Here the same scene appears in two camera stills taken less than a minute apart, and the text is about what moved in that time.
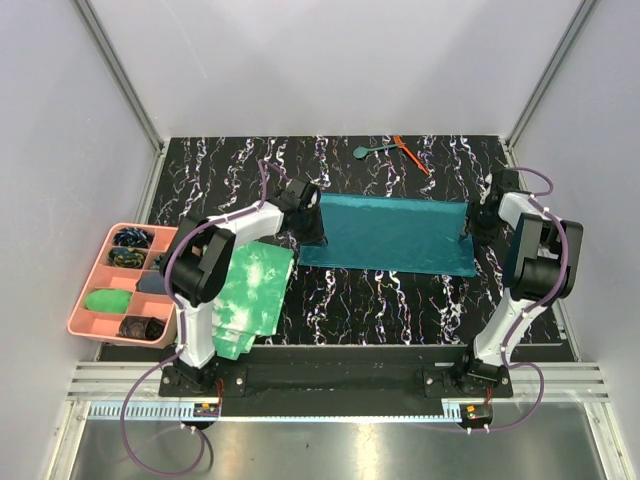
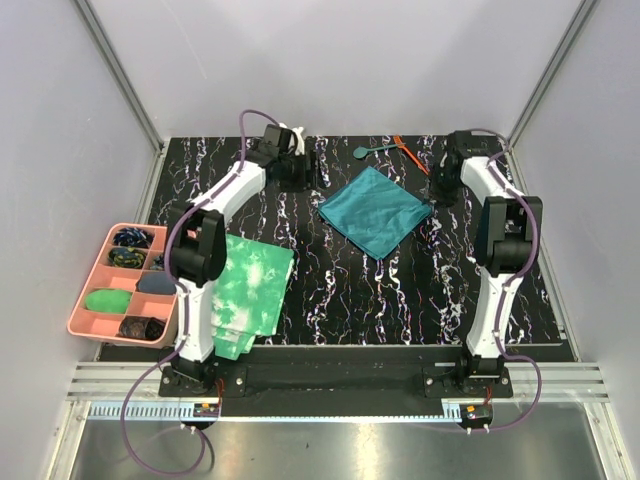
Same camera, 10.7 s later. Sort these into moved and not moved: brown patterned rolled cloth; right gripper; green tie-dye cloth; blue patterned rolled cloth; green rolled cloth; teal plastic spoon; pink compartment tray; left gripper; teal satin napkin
Moved: right gripper; left gripper; teal satin napkin
Not moved: green rolled cloth; brown patterned rolled cloth; pink compartment tray; teal plastic spoon; blue patterned rolled cloth; green tie-dye cloth
